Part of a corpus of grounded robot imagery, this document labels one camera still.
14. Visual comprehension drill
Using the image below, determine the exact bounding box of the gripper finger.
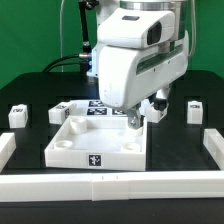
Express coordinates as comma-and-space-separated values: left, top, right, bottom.
153, 96, 167, 111
126, 104, 142, 129

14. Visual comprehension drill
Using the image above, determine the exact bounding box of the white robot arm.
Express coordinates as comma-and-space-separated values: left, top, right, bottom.
87, 0, 196, 129

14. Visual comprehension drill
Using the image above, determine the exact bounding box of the white left fence wall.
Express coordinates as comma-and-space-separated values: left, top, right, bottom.
0, 133, 16, 172

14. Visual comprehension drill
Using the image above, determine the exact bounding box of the white right fence wall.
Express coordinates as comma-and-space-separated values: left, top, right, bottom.
203, 129, 224, 171

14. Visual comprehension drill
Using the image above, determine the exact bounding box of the white marker base sheet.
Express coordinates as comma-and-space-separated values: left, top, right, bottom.
74, 99, 125, 116

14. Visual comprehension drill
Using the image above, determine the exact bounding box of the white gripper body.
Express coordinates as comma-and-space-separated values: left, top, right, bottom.
98, 33, 189, 110

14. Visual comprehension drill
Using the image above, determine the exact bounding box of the white front fence wall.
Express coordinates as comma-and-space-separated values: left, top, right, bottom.
0, 171, 224, 202

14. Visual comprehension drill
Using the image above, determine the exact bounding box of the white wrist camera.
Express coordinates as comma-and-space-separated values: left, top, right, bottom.
97, 8, 175, 49

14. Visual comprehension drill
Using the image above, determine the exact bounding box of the grey hose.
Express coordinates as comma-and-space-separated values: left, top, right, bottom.
59, 0, 66, 73

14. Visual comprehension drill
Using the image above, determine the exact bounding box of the black cable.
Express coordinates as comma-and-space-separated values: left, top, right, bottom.
42, 53, 92, 73

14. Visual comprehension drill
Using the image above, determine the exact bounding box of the white square tabletop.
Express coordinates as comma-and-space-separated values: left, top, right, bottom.
44, 116, 147, 171

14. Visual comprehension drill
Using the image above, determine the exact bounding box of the white fence wall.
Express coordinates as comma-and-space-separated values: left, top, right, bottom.
0, 133, 16, 172
203, 129, 224, 171
0, 171, 224, 202

